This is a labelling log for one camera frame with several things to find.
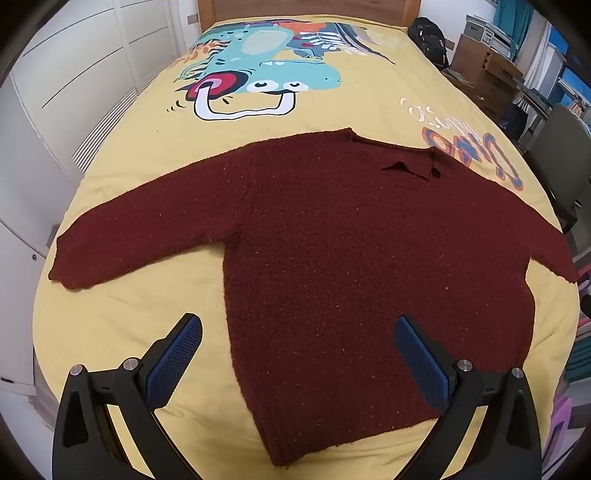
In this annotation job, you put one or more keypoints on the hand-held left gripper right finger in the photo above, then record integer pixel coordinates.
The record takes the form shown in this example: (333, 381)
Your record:
(422, 357)

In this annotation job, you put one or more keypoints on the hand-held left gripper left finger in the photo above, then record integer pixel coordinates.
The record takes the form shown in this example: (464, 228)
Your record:
(178, 350)

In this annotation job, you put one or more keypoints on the dark red knit sweater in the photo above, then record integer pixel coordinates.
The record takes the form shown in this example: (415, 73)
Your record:
(323, 254)

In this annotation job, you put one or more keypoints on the grey chair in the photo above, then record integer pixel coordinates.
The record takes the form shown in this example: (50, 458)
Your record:
(561, 152)

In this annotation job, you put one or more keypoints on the dark shopping bag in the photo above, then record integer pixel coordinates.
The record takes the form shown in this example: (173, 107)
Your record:
(513, 121)

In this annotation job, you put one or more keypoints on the yellow printed bed blanket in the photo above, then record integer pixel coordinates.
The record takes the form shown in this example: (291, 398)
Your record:
(369, 97)

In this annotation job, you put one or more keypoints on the white wardrobe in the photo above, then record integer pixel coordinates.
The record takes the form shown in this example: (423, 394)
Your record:
(69, 92)

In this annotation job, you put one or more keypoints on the brown cardboard box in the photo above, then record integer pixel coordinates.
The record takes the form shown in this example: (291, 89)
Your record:
(489, 76)

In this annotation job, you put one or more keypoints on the black backpack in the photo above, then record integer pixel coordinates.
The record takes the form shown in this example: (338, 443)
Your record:
(429, 41)

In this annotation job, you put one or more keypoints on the wooden headboard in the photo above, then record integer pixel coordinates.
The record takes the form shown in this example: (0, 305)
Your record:
(240, 9)

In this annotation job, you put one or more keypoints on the teal curtain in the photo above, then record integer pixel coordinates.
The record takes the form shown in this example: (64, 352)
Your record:
(510, 18)

